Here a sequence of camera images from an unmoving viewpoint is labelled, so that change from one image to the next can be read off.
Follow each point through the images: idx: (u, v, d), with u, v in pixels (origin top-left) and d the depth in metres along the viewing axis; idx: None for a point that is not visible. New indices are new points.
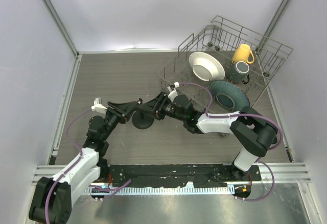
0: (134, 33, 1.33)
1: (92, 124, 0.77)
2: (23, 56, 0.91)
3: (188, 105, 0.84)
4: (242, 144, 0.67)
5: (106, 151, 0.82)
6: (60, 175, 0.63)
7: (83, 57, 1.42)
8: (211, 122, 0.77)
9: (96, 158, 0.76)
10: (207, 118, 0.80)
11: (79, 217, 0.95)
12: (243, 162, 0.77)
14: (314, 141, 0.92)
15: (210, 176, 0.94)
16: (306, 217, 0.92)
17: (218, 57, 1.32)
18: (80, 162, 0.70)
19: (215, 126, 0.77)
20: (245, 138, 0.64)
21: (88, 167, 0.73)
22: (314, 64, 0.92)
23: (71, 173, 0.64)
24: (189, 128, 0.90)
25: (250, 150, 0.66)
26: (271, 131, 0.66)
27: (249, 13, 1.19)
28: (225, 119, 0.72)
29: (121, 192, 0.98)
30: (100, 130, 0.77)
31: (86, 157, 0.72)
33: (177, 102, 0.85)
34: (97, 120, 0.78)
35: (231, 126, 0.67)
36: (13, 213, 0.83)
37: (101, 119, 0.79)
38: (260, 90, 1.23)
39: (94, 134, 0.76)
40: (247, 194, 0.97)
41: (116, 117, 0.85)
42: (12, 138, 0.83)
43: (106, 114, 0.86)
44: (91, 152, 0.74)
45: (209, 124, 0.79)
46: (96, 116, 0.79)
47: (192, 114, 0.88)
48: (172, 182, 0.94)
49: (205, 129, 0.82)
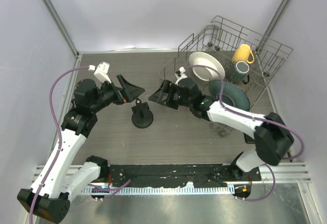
0: (134, 33, 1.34)
1: (79, 88, 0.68)
2: (23, 56, 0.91)
3: (193, 85, 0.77)
4: (257, 150, 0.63)
5: (93, 124, 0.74)
6: (39, 187, 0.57)
7: (83, 57, 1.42)
8: (227, 117, 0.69)
9: (83, 139, 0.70)
10: (223, 109, 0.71)
11: (79, 218, 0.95)
12: (246, 163, 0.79)
14: (315, 141, 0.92)
15: (210, 176, 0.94)
16: (306, 217, 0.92)
17: (218, 58, 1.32)
18: (60, 157, 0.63)
19: (229, 121, 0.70)
20: (266, 148, 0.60)
21: (74, 153, 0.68)
22: (315, 64, 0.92)
23: (51, 179, 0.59)
24: (195, 114, 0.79)
25: (262, 156, 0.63)
26: (289, 142, 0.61)
27: (249, 13, 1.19)
28: (247, 120, 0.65)
29: (121, 192, 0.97)
30: (87, 96, 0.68)
31: (66, 148, 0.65)
33: (181, 83, 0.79)
34: (88, 83, 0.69)
35: (256, 133, 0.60)
36: (13, 213, 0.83)
37: (92, 84, 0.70)
38: (260, 90, 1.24)
39: (82, 99, 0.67)
40: (247, 194, 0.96)
41: (113, 93, 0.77)
42: (12, 139, 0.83)
43: (102, 84, 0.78)
44: (72, 139, 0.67)
45: (223, 118, 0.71)
46: (88, 79, 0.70)
47: (200, 98, 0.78)
48: (172, 182, 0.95)
49: (214, 118, 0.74)
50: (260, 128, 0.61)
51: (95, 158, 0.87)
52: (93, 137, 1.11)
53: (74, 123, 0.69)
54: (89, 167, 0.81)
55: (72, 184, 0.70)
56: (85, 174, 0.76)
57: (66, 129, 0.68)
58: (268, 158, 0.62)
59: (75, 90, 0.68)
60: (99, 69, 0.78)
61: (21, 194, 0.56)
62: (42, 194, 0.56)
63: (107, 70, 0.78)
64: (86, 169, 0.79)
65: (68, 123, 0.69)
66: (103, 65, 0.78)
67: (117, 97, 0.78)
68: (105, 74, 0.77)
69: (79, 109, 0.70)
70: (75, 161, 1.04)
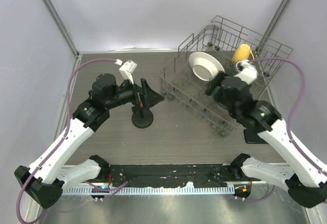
0: (134, 33, 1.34)
1: (99, 80, 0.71)
2: (23, 57, 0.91)
3: (242, 86, 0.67)
4: (298, 192, 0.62)
5: (103, 120, 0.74)
6: (36, 169, 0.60)
7: (83, 57, 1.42)
8: (294, 155, 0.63)
9: (90, 131, 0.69)
10: (287, 140, 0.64)
11: (79, 218, 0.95)
12: (256, 171, 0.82)
14: (315, 141, 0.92)
15: (210, 176, 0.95)
16: (306, 217, 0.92)
17: (218, 58, 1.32)
18: (63, 144, 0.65)
19: (286, 154, 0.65)
20: (313, 200, 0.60)
21: (79, 143, 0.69)
22: (315, 64, 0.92)
23: (48, 165, 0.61)
24: (246, 122, 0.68)
25: (297, 197, 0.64)
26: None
27: (249, 13, 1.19)
28: (310, 168, 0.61)
29: (121, 192, 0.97)
30: (106, 91, 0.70)
31: (71, 138, 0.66)
33: (227, 85, 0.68)
34: (108, 78, 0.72)
35: (318, 190, 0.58)
36: (13, 213, 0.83)
37: (113, 79, 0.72)
38: (260, 90, 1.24)
39: (99, 92, 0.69)
40: (247, 194, 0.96)
41: (132, 93, 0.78)
42: (12, 139, 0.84)
43: (124, 82, 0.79)
44: (79, 130, 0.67)
45: (284, 149, 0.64)
46: (108, 74, 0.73)
47: (249, 103, 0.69)
48: (172, 182, 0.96)
49: (267, 138, 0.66)
50: (325, 187, 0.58)
51: (99, 158, 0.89)
52: (93, 137, 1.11)
53: (86, 115, 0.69)
54: (91, 165, 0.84)
55: (69, 176, 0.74)
56: (85, 171, 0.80)
57: (76, 119, 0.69)
58: (302, 202, 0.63)
59: (95, 82, 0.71)
60: (126, 67, 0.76)
61: (18, 172, 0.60)
62: (36, 176, 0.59)
63: (132, 70, 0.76)
64: (87, 166, 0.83)
65: (80, 114, 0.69)
66: (131, 64, 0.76)
67: (135, 99, 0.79)
68: (130, 74, 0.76)
69: (94, 101, 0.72)
70: (75, 161, 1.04)
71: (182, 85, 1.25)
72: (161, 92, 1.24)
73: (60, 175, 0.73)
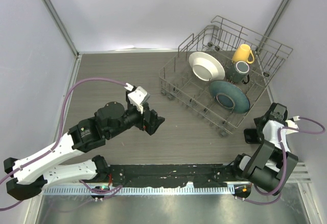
0: (134, 33, 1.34)
1: (106, 109, 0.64)
2: (23, 57, 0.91)
3: (282, 109, 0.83)
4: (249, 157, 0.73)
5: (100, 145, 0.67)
6: (17, 169, 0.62)
7: (83, 57, 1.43)
8: (272, 129, 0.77)
9: (77, 152, 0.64)
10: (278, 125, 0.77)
11: (79, 218, 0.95)
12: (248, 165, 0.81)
14: (315, 141, 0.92)
15: (210, 176, 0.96)
16: (306, 217, 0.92)
17: (218, 58, 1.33)
18: (47, 156, 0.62)
19: (268, 133, 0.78)
20: (255, 156, 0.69)
21: (66, 158, 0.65)
22: (316, 64, 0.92)
23: (28, 170, 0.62)
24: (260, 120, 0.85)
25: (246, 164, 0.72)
26: (270, 184, 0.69)
27: (248, 14, 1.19)
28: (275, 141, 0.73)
29: (121, 192, 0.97)
30: (108, 121, 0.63)
31: (57, 153, 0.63)
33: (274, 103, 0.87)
34: (116, 107, 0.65)
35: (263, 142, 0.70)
36: (12, 213, 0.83)
37: (120, 110, 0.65)
38: (260, 90, 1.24)
39: (100, 121, 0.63)
40: (247, 194, 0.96)
41: (137, 117, 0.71)
42: (13, 139, 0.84)
43: (132, 105, 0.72)
44: (67, 148, 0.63)
45: (268, 128, 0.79)
46: (119, 103, 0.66)
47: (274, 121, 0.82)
48: (172, 182, 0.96)
49: (264, 129, 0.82)
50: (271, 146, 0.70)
51: (101, 162, 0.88)
52: None
53: (81, 136, 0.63)
54: (87, 168, 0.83)
55: (56, 176, 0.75)
56: (78, 172, 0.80)
57: (70, 134, 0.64)
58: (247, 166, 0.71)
59: (102, 108, 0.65)
60: (135, 95, 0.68)
61: (6, 162, 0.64)
62: (15, 175, 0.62)
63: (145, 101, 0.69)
64: (83, 168, 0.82)
65: (77, 132, 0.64)
66: (144, 96, 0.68)
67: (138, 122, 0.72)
68: (140, 105, 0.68)
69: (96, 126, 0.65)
70: (75, 161, 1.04)
71: (182, 85, 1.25)
72: (162, 92, 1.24)
73: (48, 172, 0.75)
